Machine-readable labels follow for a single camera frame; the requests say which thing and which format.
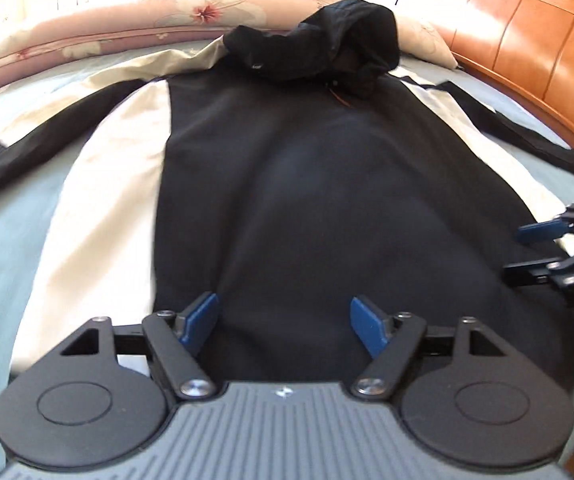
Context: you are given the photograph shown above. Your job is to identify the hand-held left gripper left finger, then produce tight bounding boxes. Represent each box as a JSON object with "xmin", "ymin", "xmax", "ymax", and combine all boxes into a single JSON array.
[{"xmin": 60, "ymin": 291, "xmax": 219, "ymax": 402}]

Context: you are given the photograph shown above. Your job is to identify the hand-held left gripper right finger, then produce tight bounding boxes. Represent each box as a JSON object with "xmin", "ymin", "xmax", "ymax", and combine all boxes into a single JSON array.
[{"xmin": 349, "ymin": 296, "xmax": 510, "ymax": 403}]

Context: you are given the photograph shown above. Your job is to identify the black and cream hooded jacket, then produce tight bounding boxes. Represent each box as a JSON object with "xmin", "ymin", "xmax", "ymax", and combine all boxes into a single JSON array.
[{"xmin": 0, "ymin": 0, "xmax": 574, "ymax": 396}]

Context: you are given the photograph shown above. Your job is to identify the wooden bed headboard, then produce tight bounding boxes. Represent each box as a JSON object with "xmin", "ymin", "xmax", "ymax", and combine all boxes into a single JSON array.
[{"xmin": 362, "ymin": 0, "xmax": 574, "ymax": 181}]

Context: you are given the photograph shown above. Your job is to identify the pink floral quilt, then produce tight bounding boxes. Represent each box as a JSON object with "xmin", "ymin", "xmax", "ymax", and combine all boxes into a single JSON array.
[{"xmin": 0, "ymin": 0, "xmax": 460, "ymax": 106}]

